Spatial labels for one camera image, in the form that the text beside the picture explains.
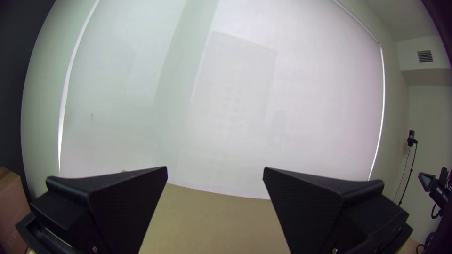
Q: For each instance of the brown cardboard box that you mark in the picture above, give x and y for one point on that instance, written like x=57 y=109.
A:
x=10 y=201

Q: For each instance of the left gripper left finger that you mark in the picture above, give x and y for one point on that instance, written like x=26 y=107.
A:
x=116 y=204

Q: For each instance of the white air vent grille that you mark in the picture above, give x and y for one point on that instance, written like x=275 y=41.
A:
x=425 y=56

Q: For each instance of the white roller blind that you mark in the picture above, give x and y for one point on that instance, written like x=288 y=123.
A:
x=229 y=88

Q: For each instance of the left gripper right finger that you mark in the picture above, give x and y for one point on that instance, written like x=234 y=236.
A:
x=310 y=208

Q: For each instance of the small black camera on stand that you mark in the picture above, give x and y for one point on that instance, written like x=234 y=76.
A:
x=411 y=138

